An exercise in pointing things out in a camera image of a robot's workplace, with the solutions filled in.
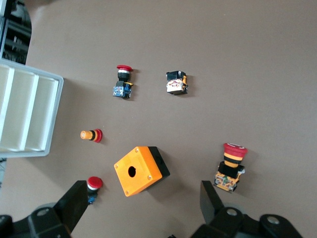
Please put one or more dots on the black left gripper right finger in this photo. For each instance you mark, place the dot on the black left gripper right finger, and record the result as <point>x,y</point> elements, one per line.
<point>210,203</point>

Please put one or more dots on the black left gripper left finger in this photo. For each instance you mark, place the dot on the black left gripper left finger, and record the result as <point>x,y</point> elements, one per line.
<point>71,205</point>

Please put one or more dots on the red mushroom push button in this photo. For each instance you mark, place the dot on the red mushroom push button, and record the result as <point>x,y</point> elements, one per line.
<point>123,84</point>
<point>94,182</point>

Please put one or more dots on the red orange emergency stop head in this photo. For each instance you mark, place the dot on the red orange emergency stop head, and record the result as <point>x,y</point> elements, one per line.
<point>94,135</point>

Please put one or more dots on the white ribbed plastic tray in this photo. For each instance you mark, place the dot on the white ribbed plastic tray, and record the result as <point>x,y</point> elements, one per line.
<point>29,111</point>

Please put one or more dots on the orange black contact block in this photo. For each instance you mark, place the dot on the orange black contact block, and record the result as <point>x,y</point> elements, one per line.
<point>176,84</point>

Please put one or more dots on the red yellow emergency stop switch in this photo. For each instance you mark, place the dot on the red yellow emergency stop switch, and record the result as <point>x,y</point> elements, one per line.
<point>231,161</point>

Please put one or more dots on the orange button enclosure box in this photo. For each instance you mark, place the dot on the orange button enclosure box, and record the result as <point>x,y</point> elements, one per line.
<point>141,163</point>

